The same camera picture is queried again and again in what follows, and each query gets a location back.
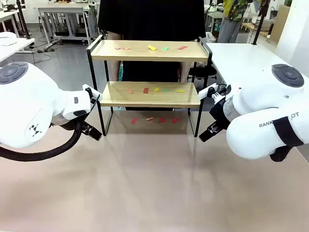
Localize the white partition panel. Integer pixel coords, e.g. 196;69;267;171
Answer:
275;0;309;78

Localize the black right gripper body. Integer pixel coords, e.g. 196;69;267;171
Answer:
209;96;231;128

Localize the brown cardboard panel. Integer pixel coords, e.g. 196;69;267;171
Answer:
269;4;292;44

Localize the white plastic bag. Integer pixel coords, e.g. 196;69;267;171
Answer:
205;31;217;44

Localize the person in floral shirt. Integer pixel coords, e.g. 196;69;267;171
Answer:
217;0;254;44

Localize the wooden background table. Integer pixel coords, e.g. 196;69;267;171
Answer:
241;23;273;38

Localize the small white side table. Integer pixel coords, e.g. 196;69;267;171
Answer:
0;37;36;62

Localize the large white side table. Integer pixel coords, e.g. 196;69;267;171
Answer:
205;42;309;102

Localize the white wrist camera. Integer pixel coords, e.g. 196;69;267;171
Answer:
197;83;232;102
63;84;103;120

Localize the two-tier wooden metal shelf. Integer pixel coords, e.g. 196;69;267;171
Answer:
85;35;213;138

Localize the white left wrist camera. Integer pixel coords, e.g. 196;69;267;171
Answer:
63;84;103;120

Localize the white frame background desk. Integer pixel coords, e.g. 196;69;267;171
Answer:
37;6;94;46

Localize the black stand pole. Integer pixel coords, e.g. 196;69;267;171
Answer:
16;0;32;39
251;0;268;46

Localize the person right forearm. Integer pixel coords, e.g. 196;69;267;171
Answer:
107;30;124;82

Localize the person torso black shirt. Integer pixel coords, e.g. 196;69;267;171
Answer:
98;0;206;111

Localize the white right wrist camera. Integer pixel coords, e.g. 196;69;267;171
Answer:
197;83;232;102

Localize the white object on table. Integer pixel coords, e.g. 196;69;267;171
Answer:
0;31;17;46

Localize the black office chair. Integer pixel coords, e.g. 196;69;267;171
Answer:
188;64;218;83

